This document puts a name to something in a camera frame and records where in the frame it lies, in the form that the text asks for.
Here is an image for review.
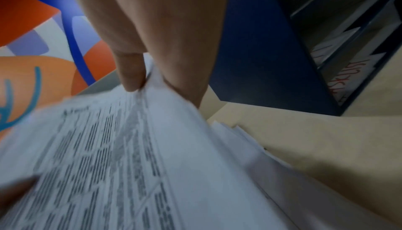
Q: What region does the person's right hand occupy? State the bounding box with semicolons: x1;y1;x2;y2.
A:
64;0;235;108

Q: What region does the person's left hand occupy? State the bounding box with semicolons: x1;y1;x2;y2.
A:
0;175;40;210

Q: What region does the printed paper sheet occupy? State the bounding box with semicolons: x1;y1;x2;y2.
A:
0;55;283;230

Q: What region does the stack of printed paper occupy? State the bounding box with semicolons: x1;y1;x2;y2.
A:
210;121;402;230

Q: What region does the white paper label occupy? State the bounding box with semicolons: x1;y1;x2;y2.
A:
310;26;360;67
326;52;387;107

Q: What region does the colourful wall mural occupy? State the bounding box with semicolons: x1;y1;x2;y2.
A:
0;0;122;140

